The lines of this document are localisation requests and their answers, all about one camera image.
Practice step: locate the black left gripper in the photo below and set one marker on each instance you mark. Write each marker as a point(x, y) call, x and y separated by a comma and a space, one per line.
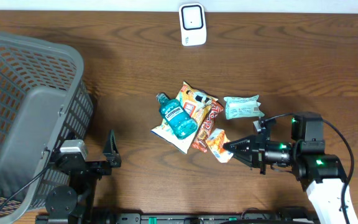
point(112, 155)

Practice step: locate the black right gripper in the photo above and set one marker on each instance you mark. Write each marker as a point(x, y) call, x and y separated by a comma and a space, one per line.
point(257, 152)

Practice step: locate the small orange snack packet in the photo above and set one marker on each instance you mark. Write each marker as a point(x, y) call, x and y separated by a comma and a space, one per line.
point(215, 144)

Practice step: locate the green white packet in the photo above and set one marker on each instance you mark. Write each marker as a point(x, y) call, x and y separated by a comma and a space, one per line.
point(241, 107)

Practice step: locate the orange red candy bar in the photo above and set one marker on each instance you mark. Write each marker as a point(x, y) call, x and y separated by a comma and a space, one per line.
point(206, 127)

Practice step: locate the blue Listerine mouthwash bottle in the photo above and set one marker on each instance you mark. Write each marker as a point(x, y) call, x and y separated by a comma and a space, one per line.
point(171, 110)

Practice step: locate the yellow white snack bag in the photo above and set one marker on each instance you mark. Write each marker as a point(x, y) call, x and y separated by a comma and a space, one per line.
point(197, 104)

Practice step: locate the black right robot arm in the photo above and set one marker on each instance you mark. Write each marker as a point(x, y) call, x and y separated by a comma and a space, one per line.
point(321, 175)

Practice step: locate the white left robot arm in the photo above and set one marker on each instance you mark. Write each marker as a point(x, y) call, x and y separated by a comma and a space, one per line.
point(73, 202)

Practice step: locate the white barcode scanner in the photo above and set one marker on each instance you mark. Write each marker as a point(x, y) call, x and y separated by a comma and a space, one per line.
point(192, 24)

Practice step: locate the grey plastic mesh basket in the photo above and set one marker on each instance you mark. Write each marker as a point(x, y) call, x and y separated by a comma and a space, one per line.
point(43, 102)

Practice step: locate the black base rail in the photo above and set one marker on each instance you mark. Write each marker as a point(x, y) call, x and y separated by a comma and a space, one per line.
point(250, 215)

